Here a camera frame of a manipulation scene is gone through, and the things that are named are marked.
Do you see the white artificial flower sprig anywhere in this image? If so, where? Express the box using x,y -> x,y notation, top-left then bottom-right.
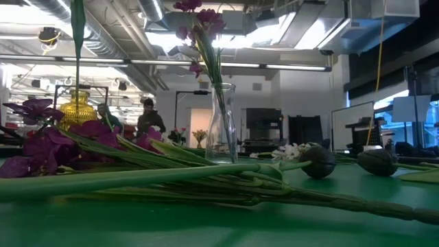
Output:
249,142 -> 322,162

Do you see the purple artificial flower bunch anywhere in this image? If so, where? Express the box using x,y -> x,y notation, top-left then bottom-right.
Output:
0,97 -> 439,227
173,0 -> 239,164

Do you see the dark artificial tulip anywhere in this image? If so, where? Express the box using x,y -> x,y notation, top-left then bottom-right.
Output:
0,145 -> 337,203
356,148 -> 439,185

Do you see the yellow glass vase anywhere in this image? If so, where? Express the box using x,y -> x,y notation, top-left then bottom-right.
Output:
58,89 -> 99,131

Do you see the clear glass vase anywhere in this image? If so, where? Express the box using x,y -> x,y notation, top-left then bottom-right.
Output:
204,82 -> 240,165

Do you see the small yellow flower bouquet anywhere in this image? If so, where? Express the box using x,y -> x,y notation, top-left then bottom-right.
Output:
191,129 -> 209,149

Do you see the small red flower bouquet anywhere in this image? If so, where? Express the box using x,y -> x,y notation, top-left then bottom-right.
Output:
169,126 -> 188,145

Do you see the black cabinet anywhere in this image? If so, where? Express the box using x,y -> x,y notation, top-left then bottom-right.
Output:
244,107 -> 285,154

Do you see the black panel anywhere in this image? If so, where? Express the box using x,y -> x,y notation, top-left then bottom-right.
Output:
287,115 -> 325,152

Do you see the long ceiling light bar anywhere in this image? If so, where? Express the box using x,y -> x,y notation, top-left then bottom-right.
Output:
0,54 -> 333,73

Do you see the green table mat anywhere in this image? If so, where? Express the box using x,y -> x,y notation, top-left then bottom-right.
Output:
0,156 -> 439,247

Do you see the whiteboard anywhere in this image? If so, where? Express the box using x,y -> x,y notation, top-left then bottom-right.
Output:
331,100 -> 375,152

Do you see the white bucket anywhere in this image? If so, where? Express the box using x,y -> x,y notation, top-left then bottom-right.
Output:
362,144 -> 384,155

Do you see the pink artificial tulip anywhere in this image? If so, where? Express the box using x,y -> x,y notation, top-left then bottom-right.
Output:
70,0 -> 87,104

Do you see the white board panel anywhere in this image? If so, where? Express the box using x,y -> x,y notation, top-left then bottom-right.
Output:
392,95 -> 432,124

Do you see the black stand pole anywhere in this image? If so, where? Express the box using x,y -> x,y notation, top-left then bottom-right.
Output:
404,64 -> 423,148

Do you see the silver ventilation duct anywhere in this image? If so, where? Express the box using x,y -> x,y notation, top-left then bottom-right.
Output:
137,0 -> 165,22

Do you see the yellow hanging cable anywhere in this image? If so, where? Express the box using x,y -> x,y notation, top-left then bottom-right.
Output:
365,0 -> 387,147

